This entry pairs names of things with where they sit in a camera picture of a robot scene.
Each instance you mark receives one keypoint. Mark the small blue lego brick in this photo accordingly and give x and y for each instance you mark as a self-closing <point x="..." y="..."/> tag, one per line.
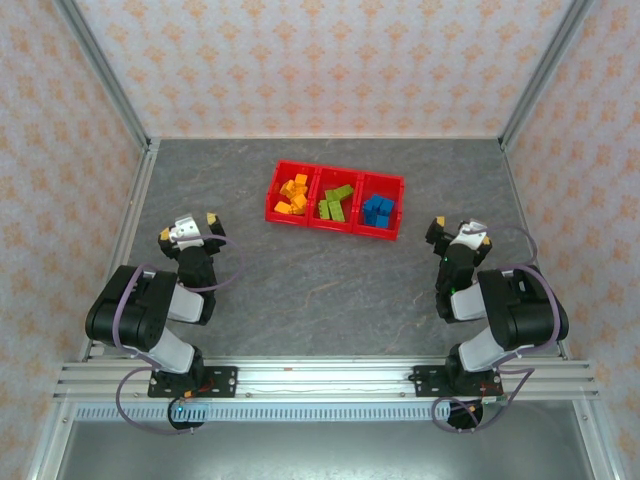
<point x="386" y="205"/>
<point x="383" y="221"/>
<point x="370" y="217"/>
<point x="371" y="204"/>

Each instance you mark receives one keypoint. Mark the long orange lego brick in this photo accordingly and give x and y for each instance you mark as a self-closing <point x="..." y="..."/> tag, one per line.
<point x="282" y="208"/>
<point x="301" y="190"/>

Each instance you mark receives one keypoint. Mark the small orange lego brick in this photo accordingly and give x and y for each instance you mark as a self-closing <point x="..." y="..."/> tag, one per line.
<point x="300" y="202"/>
<point x="300" y="179"/>
<point x="286" y="188"/>
<point x="297" y="212"/>

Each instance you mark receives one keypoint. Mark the long green lego brick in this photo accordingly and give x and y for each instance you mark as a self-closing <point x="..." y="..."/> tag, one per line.
<point x="341" y="214"/>
<point x="324" y="209"/>
<point x="334" y="204"/>
<point x="342" y="191"/>

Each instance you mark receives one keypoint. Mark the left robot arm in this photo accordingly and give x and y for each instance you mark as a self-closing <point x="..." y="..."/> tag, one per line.
<point x="130" y="310"/>

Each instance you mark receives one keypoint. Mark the aluminium side rail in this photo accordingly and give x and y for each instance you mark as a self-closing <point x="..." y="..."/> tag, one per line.
<point x="123" y="250"/>
<point x="521" y="200"/>

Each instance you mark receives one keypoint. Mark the wide aluminium base rail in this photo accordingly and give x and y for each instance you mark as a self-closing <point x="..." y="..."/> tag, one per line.
<point x="325" y="380"/>

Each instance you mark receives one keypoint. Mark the aluminium upright post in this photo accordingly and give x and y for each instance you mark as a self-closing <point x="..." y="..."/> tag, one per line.
<point x="542" y="75"/>
<point x="107" y="75"/>

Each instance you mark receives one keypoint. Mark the aluminium frame leg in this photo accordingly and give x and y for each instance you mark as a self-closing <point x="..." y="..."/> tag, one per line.
<point x="52" y="440"/>
<point x="597" y="440"/>

